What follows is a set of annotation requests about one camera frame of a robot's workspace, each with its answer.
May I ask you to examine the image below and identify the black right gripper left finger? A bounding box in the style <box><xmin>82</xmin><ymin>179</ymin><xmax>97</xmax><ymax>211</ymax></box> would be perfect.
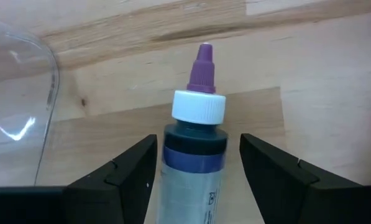
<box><xmin>63</xmin><ymin>134</ymin><xmax>158</xmax><ymax>224</ymax></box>

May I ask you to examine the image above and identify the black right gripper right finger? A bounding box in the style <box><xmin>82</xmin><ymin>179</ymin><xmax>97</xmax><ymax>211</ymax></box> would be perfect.
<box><xmin>239</xmin><ymin>133</ymin><xmax>365</xmax><ymax>224</ymax></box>

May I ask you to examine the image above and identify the purple-capped food colouring bottle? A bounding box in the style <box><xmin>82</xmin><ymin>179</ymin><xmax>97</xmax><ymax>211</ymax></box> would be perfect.
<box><xmin>156</xmin><ymin>42</ymin><xmax>229</xmax><ymax>224</ymax></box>

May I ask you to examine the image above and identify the clear plastic bin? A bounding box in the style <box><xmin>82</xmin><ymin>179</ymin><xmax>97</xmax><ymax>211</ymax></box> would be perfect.
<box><xmin>0</xmin><ymin>15</ymin><xmax>60</xmax><ymax>187</ymax></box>

